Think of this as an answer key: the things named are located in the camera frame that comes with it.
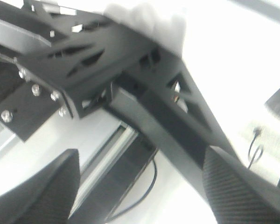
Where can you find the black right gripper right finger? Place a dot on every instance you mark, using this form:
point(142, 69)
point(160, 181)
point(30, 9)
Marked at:
point(235, 194)

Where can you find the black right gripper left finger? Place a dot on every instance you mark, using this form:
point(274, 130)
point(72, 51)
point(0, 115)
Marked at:
point(47, 197)

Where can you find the black metal frame structure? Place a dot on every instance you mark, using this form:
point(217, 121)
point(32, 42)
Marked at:
point(87, 61)

